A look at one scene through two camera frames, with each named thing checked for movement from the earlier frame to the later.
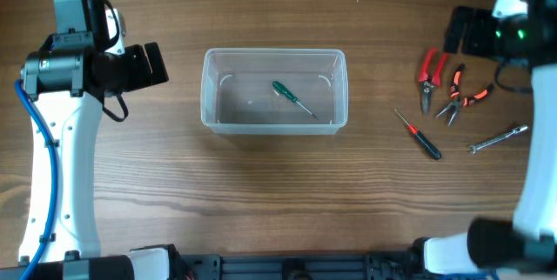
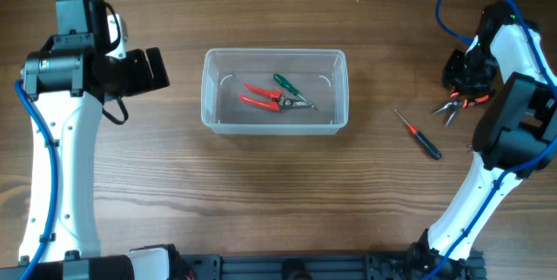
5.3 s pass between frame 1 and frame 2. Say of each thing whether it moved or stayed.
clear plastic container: stayed
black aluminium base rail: stayed
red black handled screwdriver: stayed
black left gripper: stayed
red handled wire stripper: moved
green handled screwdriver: moved
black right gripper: moved
